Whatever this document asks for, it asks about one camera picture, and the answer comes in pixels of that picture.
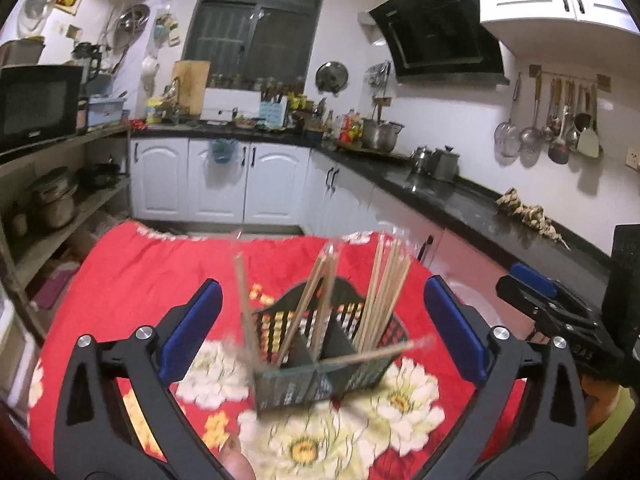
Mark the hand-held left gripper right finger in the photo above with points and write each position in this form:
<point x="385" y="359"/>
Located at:
<point x="452" y="327"/>

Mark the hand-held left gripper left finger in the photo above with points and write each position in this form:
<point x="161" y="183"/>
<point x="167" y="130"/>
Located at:
<point x="192" y="327"/>

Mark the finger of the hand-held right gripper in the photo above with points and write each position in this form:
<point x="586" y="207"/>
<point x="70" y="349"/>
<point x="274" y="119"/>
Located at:
<point x="532" y="276"/>
<point x="525" y="296"/>

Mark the group of wooden chopsticks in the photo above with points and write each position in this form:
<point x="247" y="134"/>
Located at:
<point x="382" y="300"/>

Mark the green plastic utensil basket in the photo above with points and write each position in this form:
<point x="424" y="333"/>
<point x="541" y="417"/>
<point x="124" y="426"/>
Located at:
<point x="300" y="385"/>

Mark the person's right forearm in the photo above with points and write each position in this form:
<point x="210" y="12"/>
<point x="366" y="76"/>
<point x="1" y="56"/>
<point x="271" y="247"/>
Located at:
<point x="612" y="430"/>

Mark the row of hanging kitchen utensils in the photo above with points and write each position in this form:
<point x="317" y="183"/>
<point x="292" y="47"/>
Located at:
<point x="555" y="120"/>

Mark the person's right hand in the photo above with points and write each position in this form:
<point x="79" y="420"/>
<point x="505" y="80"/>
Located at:
<point x="600" y="392"/>

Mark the person's left hand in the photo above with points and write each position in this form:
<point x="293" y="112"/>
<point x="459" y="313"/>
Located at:
<point x="237" y="460"/>

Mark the red floral tablecloth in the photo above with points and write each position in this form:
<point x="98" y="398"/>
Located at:
<point x="125" y="280"/>

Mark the black kitchen countertop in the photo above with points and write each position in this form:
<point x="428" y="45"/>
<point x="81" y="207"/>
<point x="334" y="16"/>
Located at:
<point x="450" y="200"/>

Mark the small steel kettle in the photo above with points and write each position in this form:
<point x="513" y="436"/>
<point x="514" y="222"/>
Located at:
<point x="421" y="160"/>

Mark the metal shelf rack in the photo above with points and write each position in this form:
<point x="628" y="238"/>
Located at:
<point x="50" y="240"/>

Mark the black frying pan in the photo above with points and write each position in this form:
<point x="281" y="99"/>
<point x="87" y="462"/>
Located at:
<point x="105" y="175"/>

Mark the blue hanging bag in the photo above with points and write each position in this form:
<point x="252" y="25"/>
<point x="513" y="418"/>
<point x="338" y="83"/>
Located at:
<point x="223" y="152"/>

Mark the large pot on shelf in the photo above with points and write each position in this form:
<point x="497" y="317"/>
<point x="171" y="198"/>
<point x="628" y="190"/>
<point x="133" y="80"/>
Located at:
<point x="54" y="200"/>

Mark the steel stockpot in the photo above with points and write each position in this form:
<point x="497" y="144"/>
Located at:
<point x="380" y="136"/>

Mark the yellow detergent bottle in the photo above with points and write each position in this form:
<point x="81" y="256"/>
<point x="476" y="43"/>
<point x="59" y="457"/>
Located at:
<point x="155" y="111"/>

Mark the steel faucet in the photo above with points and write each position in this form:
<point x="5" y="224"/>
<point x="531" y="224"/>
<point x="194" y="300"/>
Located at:
<point x="173" y="105"/>

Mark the white countertop box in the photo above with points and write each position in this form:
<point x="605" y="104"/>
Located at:
<point x="232" y="105"/>

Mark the group of condiment bottles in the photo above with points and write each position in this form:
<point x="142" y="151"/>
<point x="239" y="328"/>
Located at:
<point x="345" y="127"/>

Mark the blue knife holder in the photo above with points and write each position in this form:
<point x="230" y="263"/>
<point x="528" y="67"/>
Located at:
<point x="272" y="115"/>

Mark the blue dish basket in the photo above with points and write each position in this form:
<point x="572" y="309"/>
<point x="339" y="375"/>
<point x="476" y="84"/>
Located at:
<point x="107" y="112"/>

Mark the wooden cutting board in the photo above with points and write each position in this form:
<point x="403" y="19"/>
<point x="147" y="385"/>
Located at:
<point x="191" y="87"/>

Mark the row of glass jars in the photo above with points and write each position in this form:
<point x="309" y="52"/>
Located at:
<point x="255" y="82"/>

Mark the white hanging ladle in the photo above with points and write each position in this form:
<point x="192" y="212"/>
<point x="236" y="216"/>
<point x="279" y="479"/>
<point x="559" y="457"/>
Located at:
<point x="150" y="70"/>

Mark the black range hood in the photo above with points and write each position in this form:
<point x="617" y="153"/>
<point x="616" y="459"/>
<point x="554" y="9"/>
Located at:
<point x="440" y="30"/>

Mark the black microwave oven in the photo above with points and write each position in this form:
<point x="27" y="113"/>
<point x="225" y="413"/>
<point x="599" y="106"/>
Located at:
<point x="37" y="107"/>

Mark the dark hanging pot lid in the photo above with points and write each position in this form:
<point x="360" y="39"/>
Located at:
<point x="331" y="77"/>

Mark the black electric kettle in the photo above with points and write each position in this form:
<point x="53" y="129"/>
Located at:
<point x="87" y="62"/>

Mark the dark kitchen window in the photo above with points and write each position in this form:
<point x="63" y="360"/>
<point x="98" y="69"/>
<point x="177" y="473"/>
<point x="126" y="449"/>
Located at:
<point x="250" y="25"/>

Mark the hanging steel bowl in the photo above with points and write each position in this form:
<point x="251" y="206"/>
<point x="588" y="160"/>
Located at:
<point x="132" y="19"/>

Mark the brown box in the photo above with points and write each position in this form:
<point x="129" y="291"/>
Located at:
<point x="22" y="52"/>

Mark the glass pot lid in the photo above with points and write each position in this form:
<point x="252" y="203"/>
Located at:
<point x="39" y="0"/>

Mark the wall socket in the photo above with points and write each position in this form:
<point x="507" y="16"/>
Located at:
<point x="633" y="158"/>

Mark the white wall cabinet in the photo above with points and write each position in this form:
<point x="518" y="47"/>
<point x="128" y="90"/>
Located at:
<point x="540" y="0"/>

